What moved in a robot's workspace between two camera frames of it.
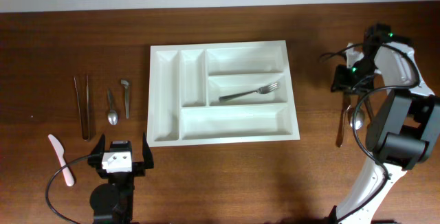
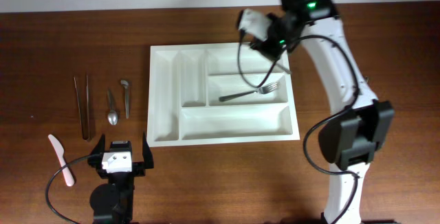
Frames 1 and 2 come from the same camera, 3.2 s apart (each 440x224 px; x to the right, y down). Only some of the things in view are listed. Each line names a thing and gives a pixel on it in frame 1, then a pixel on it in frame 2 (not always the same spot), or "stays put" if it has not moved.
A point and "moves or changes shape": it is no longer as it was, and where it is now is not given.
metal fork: x=345 y=107 moves or changes shape
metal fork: x=261 y=90 stays put
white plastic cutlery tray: x=185 y=82 stays put
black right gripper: x=342 y=83 -> x=275 y=51
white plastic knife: x=69 y=175 stays put
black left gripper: x=139 y=167 stays put
